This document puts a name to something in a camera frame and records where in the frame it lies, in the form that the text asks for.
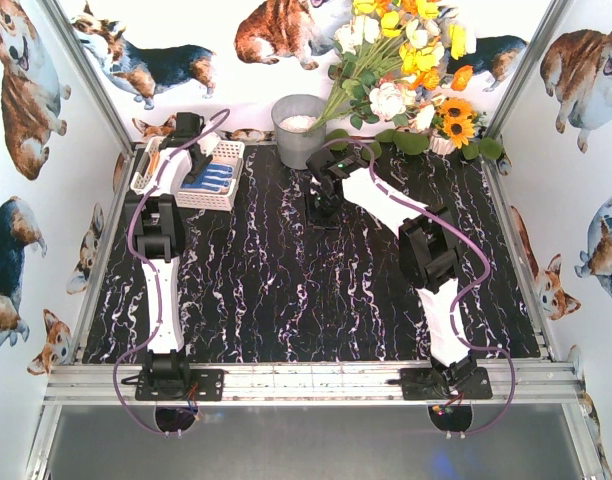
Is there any white glove orange cuff top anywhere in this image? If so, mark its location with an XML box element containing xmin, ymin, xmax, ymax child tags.
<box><xmin>182</xmin><ymin>163</ymin><xmax>234</xmax><ymax>194</ymax></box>

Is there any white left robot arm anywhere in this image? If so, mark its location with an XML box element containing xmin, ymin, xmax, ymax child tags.
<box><xmin>124</xmin><ymin>112</ymin><xmax>219</xmax><ymax>401</ymax></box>

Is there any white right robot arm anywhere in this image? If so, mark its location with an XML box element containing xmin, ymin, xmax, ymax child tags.
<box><xmin>305</xmin><ymin>149</ymin><xmax>470</xmax><ymax>369</ymax></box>

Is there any white plastic storage basket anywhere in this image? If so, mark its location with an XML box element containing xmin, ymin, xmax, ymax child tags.
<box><xmin>130</xmin><ymin>136</ymin><xmax>245</xmax><ymax>211</ymax></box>

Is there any grey metal bucket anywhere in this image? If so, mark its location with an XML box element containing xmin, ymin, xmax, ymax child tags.
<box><xmin>271</xmin><ymin>94</ymin><xmax>326</xmax><ymax>170</ymax></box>

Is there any artificial flower bouquet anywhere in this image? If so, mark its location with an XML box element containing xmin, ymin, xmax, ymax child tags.
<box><xmin>317</xmin><ymin>1</ymin><xmax>483</xmax><ymax>135</ymax></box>

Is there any small sunflower pot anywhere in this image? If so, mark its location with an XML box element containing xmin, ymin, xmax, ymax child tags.
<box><xmin>429</xmin><ymin>97</ymin><xmax>504</xmax><ymax>162</ymax></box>

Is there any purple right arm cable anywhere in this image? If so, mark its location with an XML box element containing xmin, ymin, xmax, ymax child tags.
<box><xmin>320</xmin><ymin>138</ymin><xmax>517</xmax><ymax>436</ymax></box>

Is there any aluminium front rail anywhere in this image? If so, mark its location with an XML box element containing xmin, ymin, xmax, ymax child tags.
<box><xmin>43</xmin><ymin>359</ymin><xmax>582</xmax><ymax>406</ymax></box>

